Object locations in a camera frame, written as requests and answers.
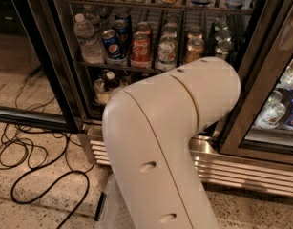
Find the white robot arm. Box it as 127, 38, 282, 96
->
102, 57, 241, 229

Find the brown juice bottle left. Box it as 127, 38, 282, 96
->
106, 71, 120, 91

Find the silver can bottom shelf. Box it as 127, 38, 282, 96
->
94, 79, 110, 105

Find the clear water bottle middle shelf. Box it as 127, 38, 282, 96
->
74, 13, 104, 64

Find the stainless steel fridge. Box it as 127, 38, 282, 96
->
6, 0, 293, 198

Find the open glass fridge door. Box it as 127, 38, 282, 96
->
0, 0, 82, 133

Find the white green soda can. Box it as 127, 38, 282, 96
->
157, 37, 177, 65

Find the red Coca-Cola can front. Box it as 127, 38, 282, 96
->
132, 31, 151, 62

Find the gold soda can front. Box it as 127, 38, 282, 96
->
184, 38, 204, 63

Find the blue Pepsi can front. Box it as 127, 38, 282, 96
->
101, 29, 125, 60

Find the green silver soda can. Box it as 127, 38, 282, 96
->
215, 40, 233, 60

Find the clear plastic storage bin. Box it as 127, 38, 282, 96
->
94, 175, 136, 229

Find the white can right door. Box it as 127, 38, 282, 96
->
255, 101, 285, 129

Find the blue Pepsi can right door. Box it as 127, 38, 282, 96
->
282, 91, 293, 131

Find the black floor cable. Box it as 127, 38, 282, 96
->
0, 65, 95, 229

